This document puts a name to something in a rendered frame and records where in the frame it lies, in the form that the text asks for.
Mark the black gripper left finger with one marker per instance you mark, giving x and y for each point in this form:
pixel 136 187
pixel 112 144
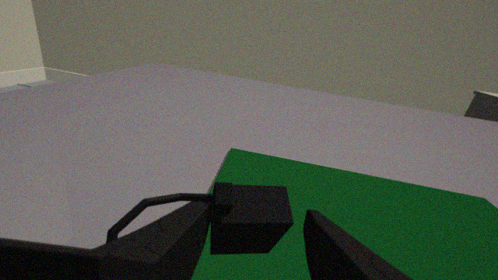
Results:
pixel 166 249

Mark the green circuit board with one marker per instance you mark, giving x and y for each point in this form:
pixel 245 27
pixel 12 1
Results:
pixel 427 233

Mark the black cable with plug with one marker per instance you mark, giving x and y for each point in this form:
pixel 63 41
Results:
pixel 246 219

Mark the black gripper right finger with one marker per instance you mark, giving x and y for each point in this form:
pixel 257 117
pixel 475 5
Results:
pixel 333 254

